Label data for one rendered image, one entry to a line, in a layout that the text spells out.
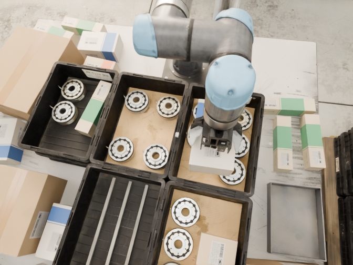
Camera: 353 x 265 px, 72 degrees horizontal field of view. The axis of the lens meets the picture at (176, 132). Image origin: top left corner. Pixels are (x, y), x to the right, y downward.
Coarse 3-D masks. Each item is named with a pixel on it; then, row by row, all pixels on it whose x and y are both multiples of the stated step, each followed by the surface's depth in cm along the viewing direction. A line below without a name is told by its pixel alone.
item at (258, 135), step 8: (256, 96) 94; (264, 96) 93; (264, 104) 92; (184, 112) 93; (184, 120) 92; (256, 136) 88; (176, 144) 89; (256, 144) 87; (176, 152) 88; (256, 152) 86; (256, 160) 85; (256, 168) 84; (168, 176) 85; (192, 184) 83; (200, 184) 83; (208, 184) 83; (232, 192) 82; (240, 192) 81
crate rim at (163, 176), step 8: (128, 72) 101; (120, 80) 100; (160, 80) 99; (168, 80) 100; (176, 80) 98; (184, 88) 96; (112, 96) 97; (184, 96) 95; (184, 104) 94; (104, 120) 94; (176, 120) 92; (176, 128) 92; (96, 144) 91; (96, 160) 88; (120, 168) 87; (128, 168) 87; (136, 168) 87; (168, 168) 86; (152, 176) 85; (160, 176) 85
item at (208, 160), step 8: (200, 104) 71; (200, 112) 70; (200, 136) 68; (200, 144) 67; (232, 144) 66; (192, 152) 66; (200, 152) 66; (208, 152) 66; (216, 152) 66; (224, 152) 66; (232, 152) 65; (192, 160) 65; (200, 160) 65; (208, 160) 65; (216, 160) 65; (224, 160) 65; (232, 160) 65; (192, 168) 70; (200, 168) 68; (208, 168) 66; (216, 168) 64; (224, 168) 64; (232, 168) 64
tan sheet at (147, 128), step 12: (156, 96) 107; (180, 96) 107; (156, 108) 105; (168, 108) 105; (120, 120) 104; (132, 120) 104; (144, 120) 104; (156, 120) 103; (168, 120) 103; (120, 132) 102; (132, 132) 102; (144, 132) 102; (156, 132) 101; (168, 132) 101; (144, 144) 100; (168, 144) 99; (108, 156) 99; (156, 156) 98; (144, 168) 96
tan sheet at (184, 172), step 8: (192, 120) 102; (240, 120) 101; (248, 136) 98; (184, 144) 99; (184, 152) 98; (248, 152) 96; (184, 160) 97; (240, 160) 95; (184, 168) 95; (184, 176) 94; (192, 176) 94; (200, 176) 94; (208, 176) 94; (216, 176) 94; (216, 184) 93; (224, 184) 92; (240, 184) 92
